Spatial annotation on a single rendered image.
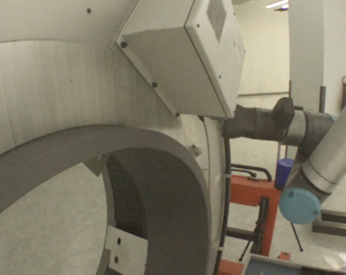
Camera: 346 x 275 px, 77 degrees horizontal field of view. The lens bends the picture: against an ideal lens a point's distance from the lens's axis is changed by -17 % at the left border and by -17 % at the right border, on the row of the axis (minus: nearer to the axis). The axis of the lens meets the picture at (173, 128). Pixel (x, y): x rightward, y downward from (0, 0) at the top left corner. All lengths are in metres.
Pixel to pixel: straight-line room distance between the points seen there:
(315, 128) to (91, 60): 0.49
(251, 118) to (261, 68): 10.09
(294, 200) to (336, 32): 2.95
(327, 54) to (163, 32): 2.95
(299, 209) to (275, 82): 10.60
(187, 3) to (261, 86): 10.37
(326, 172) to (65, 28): 0.49
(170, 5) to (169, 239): 0.66
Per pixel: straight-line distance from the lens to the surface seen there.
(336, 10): 3.40
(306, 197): 0.53
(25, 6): 0.30
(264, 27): 10.83
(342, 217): 2.81
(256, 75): 10.55
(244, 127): 0.56
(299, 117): 0.60
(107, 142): 0.30
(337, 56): 3.36
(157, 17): 0.37
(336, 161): 0.51
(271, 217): 1.48
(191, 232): 0.76
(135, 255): 0.96
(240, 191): 1.43
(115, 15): 0.39
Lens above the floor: 1.64
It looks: 16 degrees down
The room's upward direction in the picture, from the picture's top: 3 degrees counter-clockwise
